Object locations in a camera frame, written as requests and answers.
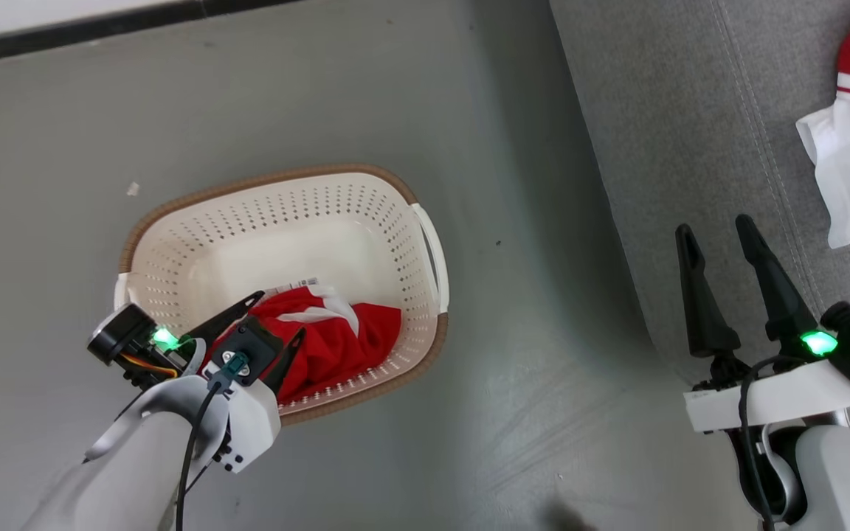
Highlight grey fabric sofa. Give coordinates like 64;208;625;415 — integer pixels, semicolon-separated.
549;0;850;369

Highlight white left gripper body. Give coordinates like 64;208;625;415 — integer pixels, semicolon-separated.
87;302;283;473

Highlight red garment with white band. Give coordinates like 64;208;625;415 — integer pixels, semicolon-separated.
207;284;402;405

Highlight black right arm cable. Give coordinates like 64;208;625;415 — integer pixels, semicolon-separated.
736;354;802;531

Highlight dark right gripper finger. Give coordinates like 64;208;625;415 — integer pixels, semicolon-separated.
674;223;742;360
735;214;818;353

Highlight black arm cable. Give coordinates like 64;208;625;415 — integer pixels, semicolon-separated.
736;354;802;531
174;376;223;531

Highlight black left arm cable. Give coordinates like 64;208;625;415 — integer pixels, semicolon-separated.
174;376;223;531

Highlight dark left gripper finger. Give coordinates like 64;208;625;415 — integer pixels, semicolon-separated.
263;327;308;395
183;291;266;347

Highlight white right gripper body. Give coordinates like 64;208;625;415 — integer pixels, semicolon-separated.
683;333;850;433

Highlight cream perforated laundry basket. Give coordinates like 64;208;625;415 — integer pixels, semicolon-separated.
114;164;450;427

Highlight black wall baseboard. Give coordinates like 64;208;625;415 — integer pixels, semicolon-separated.
0;0;300;67

